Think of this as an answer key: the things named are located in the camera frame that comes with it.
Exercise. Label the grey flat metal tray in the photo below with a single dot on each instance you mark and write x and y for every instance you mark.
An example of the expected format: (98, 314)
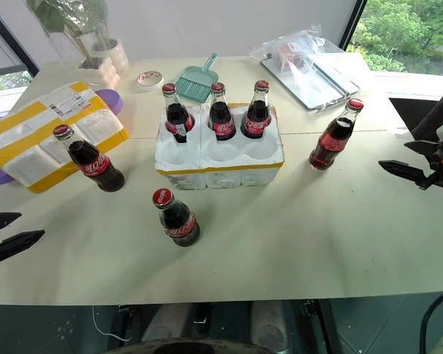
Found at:
(324, 86)

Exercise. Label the black table frame leg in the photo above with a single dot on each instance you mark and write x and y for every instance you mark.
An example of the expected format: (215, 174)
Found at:
(322, 324)
(122, 324)

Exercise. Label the yellow-taped white parcel package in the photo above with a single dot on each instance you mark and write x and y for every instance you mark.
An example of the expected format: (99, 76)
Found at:
(40, 132)

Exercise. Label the teal plastic dustpan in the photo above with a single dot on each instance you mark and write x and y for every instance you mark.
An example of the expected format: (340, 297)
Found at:
(197, 83)

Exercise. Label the clear plastic bag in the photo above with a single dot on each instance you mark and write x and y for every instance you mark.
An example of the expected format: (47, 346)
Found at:
(317, 48)

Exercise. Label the grey rounded shape under table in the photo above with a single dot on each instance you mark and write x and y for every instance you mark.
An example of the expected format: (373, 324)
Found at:
(269, 326)
(167, 321)

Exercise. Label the small white bowl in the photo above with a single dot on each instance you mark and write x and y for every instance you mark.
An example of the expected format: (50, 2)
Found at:
(150, 79)

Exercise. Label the red item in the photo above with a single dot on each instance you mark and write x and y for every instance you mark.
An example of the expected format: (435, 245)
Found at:
(290, 55)

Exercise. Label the green leafy plant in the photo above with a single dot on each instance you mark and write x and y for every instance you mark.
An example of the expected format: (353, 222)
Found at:
(66, 16)

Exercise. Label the glass cola bottle red cap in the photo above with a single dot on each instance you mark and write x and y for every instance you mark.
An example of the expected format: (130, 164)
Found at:
(96, 166)
(178, 223)
(222, 118)
(256, 119)
(177, 118)
(333, 142)

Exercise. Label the purple oval plastic tray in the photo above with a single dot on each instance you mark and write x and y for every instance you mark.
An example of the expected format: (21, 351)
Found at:
(110, 100)

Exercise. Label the white foam bottle holder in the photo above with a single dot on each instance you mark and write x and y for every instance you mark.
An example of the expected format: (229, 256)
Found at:
(221, 162)

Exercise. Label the black window frame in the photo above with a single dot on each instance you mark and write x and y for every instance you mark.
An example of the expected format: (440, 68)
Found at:
(11, 40)
(354, 22)

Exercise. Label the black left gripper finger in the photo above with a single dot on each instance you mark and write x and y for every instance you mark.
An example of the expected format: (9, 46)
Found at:
(0, 220)
(11, 245)

